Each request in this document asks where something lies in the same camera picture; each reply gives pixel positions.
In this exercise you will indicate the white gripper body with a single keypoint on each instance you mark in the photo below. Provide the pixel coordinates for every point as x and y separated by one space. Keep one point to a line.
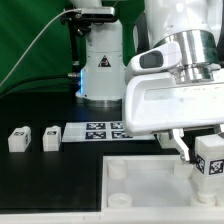
154 103

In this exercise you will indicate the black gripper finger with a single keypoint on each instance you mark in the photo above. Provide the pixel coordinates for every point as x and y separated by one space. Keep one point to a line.
176 136

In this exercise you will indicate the white square table top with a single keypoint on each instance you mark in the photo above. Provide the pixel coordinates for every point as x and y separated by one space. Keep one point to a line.
135 183

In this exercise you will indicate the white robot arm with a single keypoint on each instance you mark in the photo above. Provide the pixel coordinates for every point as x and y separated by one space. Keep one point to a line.
196 26

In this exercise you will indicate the white plate with AprilTags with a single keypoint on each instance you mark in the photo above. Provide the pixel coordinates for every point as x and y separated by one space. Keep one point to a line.
98 131

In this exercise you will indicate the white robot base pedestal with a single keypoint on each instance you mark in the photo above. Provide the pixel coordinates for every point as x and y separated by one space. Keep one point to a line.
103 76

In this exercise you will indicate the black camera stand pole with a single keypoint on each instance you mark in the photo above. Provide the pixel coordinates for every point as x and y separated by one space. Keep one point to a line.
74 51

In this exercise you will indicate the black camera on stand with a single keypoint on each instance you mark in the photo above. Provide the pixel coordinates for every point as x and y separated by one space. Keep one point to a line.
89 15

